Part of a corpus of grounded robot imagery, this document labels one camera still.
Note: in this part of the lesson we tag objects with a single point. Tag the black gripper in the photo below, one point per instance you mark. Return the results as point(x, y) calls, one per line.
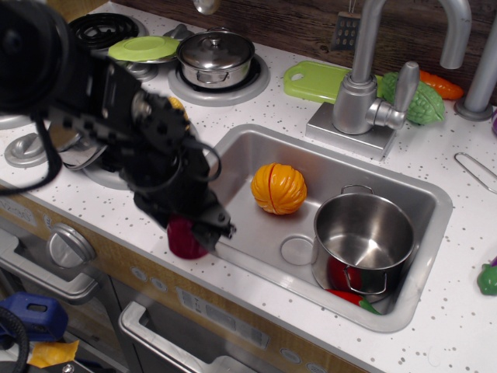
point(210, 219)

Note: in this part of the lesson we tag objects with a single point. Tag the dark red sweet potato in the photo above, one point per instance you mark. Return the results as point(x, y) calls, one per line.
point(181, 239)

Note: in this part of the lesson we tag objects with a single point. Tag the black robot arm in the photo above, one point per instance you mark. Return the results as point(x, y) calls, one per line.
point(48, 76)

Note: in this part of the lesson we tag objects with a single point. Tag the steel sink basin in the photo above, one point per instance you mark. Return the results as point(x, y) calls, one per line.
point(279, 248)

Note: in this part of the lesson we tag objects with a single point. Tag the tall steel pot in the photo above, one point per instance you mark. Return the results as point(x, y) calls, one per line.
point(362, 242)

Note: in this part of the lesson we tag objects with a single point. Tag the overturned steel pot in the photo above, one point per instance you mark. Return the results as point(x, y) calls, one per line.
point(75, 150)

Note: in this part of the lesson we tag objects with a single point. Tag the lidded steel pot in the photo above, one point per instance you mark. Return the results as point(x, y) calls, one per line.
point(215, 59)

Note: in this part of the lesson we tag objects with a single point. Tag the orange toy pumpkin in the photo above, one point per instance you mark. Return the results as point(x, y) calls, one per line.
point(279, 189)

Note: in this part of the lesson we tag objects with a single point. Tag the front right burner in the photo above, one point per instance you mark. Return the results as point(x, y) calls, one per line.
point(105, 171)

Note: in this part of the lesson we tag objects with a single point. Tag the burner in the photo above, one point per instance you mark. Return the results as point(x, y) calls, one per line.
point(100, 31)
point(254, 84)
point(105, 171)

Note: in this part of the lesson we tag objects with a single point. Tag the yellow toy corn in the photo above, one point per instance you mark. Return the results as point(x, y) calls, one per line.
point(176, 103)

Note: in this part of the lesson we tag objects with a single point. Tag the silver oven knob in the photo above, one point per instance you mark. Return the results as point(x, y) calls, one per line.
point(67, 248)

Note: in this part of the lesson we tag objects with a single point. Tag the red toy chili pepper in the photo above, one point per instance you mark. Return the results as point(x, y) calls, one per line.
point(357, 300)

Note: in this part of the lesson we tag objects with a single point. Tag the back right burner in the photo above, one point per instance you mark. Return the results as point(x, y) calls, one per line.
point(254, 84)

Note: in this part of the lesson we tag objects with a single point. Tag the silver toy faucet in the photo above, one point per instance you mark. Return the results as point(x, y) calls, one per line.
point(359, 121)

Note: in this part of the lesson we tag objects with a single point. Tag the green cutting board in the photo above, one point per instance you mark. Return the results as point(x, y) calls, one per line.
point(314, 81)

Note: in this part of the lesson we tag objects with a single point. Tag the blue clamp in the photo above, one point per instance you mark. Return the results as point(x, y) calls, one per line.
point(43, 317)

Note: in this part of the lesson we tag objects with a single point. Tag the green plastic plate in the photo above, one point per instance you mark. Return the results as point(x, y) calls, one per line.
point(148, 48)

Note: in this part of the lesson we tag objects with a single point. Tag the silver stove knob back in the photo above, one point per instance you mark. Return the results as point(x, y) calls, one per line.
point(147, 70)

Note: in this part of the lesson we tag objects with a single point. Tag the silver stove knob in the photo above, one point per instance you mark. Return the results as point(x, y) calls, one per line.
point(147, 70)
point(26, 152)

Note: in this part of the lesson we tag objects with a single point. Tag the silver stove knob left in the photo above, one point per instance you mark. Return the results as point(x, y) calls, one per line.
point(26, 152)

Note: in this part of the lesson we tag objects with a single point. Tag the yellow cloth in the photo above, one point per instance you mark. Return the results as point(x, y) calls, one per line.
point(47, 354)

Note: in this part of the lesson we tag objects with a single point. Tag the hanging metal spoon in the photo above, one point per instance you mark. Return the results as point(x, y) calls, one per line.
point(207, 7)

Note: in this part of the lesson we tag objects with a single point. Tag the back left burner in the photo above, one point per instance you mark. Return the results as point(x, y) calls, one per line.
point(100, 31)

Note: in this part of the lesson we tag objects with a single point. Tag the green toy bitter gourd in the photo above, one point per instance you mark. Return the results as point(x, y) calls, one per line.
point(427, 105)

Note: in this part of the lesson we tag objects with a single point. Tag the hanging metal grater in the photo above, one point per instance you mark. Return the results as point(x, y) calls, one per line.
point(345, 32)

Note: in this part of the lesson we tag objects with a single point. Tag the orange toy carrot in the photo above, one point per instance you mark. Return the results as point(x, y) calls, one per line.
point(445, 88)

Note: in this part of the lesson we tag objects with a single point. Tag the green toy vegetable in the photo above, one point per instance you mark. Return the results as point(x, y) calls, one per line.
point(486, 280)

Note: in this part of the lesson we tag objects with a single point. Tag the purple toy eggplant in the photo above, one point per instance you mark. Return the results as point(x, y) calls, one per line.
point(494, 121)

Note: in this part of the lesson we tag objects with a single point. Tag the silver oven door handle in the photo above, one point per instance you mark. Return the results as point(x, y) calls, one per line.
point(130, 325)

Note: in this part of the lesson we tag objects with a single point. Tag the silver left door handle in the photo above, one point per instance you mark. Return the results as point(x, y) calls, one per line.
point(77, 291)

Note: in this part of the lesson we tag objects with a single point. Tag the silver wire whisk handle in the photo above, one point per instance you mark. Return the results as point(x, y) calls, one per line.
point(482, 174)

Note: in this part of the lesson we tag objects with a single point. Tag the silver post base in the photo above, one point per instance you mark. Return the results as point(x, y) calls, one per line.
point(476, 105)

